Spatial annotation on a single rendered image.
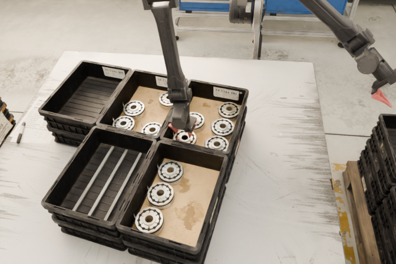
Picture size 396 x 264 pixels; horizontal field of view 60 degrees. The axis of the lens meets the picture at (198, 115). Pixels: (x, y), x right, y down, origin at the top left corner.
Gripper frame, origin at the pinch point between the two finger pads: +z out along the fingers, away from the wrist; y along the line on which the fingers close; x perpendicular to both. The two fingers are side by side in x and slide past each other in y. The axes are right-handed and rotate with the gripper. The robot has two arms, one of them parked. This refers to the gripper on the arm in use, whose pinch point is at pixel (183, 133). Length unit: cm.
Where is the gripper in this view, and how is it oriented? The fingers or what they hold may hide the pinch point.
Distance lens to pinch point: 150.3
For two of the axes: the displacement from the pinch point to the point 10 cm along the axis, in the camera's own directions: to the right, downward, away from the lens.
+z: 0.0, 6.7, 7.4
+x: 3.8, -6.8, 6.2
